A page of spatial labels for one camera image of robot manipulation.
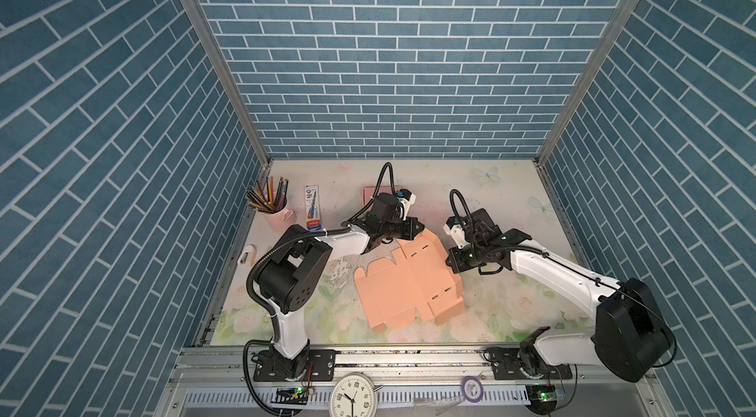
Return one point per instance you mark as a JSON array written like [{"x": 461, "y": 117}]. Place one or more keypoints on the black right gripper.
[{"x": 455, "y": 262}]

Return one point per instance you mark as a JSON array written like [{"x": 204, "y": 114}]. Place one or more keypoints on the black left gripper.
[{"x": 409, "y": 232}]

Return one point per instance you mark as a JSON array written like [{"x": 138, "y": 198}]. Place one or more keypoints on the tan cardboard box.
[{"x": 414, "y": 282}]

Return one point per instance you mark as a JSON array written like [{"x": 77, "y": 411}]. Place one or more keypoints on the pink cardboard box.
[{"x": 368, "y": 193}]

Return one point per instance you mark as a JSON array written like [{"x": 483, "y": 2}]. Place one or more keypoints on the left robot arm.
[{"x": 285, "y": 278}]

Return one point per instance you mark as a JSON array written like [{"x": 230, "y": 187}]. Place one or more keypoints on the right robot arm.
[{"x": 628, "y": 335}]

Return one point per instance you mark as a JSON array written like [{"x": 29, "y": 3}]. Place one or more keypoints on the white blue pencil box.
[{"x": 312, "y": 208}]

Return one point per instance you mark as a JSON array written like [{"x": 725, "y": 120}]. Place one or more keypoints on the pink metal pencil bucket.
[{"x": 281, "y": 220}]

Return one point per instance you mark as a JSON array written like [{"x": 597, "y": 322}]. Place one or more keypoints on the purple tape roll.
[{"x": 472, "y": 389}]

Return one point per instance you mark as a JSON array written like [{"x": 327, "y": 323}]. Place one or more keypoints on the bundle of coloured pencils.
[{"x": 268, "y": 196}]

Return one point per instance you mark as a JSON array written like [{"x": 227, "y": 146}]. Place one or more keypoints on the white round object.
[{"x": 247, "y": 256}]

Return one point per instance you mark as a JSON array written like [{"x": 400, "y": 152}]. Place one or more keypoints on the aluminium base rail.
[{"x": 410, "y": 380}]

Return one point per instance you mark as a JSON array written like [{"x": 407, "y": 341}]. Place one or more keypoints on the white wall clock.
[{"x": 354, "y": 396}]

